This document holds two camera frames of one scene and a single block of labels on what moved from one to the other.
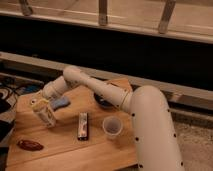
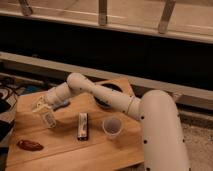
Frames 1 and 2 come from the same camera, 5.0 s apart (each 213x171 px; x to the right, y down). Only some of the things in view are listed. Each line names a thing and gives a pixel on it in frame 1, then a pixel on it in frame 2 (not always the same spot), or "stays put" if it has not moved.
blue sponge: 58,103 stays put
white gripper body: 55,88 to 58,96
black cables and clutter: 10,88 stays put
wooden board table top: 87,136 stays put
